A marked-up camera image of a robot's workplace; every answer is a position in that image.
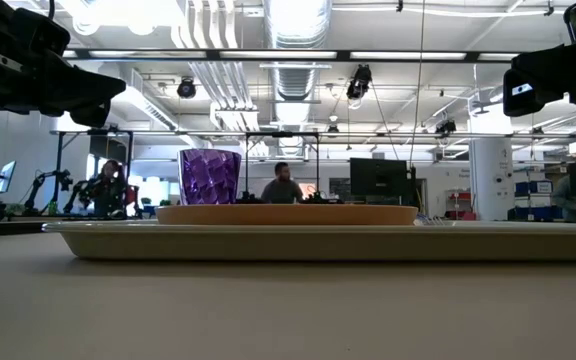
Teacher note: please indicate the black frame light bar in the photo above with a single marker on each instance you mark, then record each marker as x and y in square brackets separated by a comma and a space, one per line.
[278, 55]

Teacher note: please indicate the person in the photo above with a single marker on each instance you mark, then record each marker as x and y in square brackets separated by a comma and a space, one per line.
[282, 187]
[108, 190]

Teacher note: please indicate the blue storage bins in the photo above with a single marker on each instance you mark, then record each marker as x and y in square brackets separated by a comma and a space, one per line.
[533, 200]

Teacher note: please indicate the small bright computer monitor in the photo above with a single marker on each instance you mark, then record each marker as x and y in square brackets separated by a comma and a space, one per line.
[5, 176]

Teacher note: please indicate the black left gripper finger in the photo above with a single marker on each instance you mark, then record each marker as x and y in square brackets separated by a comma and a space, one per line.
[90, 115]
[88, 82]

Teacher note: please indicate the orange plate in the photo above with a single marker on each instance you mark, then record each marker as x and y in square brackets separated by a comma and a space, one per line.
[288, 215]

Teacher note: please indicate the red shelf unit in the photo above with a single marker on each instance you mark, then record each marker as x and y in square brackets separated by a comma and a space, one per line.
[459, 204]

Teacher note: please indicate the purple faceted cup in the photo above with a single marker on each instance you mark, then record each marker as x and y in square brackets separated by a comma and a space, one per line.
[209, 177]

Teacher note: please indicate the large black monitor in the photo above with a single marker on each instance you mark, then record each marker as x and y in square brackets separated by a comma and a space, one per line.
[378, 177]

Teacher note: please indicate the beige plastic tray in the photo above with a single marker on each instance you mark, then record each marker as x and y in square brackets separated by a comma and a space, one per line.
[318, 244]

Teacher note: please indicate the black hanging reel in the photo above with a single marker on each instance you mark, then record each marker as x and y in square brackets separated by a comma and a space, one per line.
[186, 88]
[445, 126]
[359, 82]

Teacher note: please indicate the white pillar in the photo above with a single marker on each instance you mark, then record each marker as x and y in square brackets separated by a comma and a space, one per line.
[490, 175]

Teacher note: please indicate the silver ceiling duct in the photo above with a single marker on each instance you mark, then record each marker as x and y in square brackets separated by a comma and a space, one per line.
[295, 30]

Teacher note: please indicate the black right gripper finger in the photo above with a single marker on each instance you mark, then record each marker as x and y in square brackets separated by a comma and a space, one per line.
[543, 60]
[533, 95]

